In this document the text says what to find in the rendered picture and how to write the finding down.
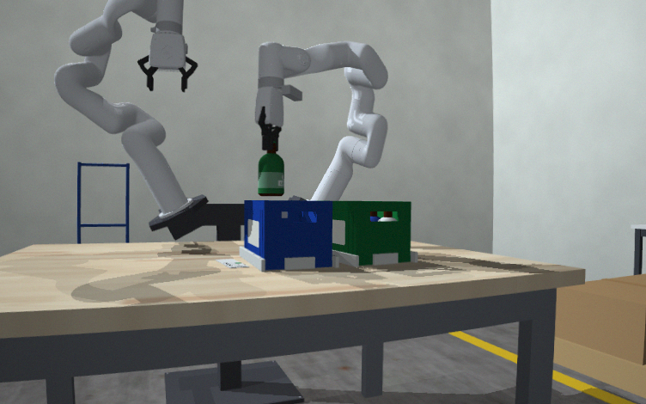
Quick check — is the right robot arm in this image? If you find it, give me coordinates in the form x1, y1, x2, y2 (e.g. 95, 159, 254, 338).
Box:
54, 0, 193, 218

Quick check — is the green bottle crate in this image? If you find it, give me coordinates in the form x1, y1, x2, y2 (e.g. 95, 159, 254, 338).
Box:
332, 201, 411, 266

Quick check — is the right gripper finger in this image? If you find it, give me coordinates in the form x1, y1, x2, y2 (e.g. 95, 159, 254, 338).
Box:
137, 55, 158, 91
179, 56, 198, 92

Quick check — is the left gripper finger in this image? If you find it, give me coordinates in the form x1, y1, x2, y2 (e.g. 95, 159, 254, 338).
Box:
259, 107, 273, 150
272, 126, 282, 151

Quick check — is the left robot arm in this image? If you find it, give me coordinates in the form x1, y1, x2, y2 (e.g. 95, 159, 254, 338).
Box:
258, 41, 388, 201

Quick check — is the white paper pick list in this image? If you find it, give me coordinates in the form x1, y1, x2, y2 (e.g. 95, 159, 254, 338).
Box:
216, 259, 249, 268

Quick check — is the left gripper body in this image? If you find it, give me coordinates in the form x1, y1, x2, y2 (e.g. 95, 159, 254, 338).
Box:
255, 87, 283, 127

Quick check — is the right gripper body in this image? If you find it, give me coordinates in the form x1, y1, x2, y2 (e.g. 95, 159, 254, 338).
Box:
149, 30, 186, 71

